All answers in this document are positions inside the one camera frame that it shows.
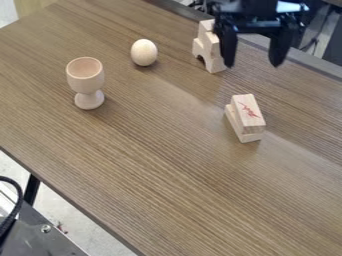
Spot rectangular wooden block, red mark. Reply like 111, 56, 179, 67
229, 93, 268, 135

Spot plain rectangular wooden block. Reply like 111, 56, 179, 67
223, 104, 265, 144

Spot black metal base plate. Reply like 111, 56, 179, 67
0, 199, 89, 256

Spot wooden cube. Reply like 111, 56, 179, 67
203, 31, 224, 52
196, 18, 218, 38

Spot wooden egg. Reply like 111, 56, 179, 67
129, 38, 159, 67

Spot wooden egg cup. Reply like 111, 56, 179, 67
64, 56, 107, 111

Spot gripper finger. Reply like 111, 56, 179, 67
212, 20, 241, 69
267, 20, 301, 69

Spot wooden arch block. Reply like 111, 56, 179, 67
191, 37, 229, 75

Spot black cable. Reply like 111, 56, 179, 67
0, 175, 25, 238

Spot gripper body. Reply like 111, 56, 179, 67
207, 0, 312, 37

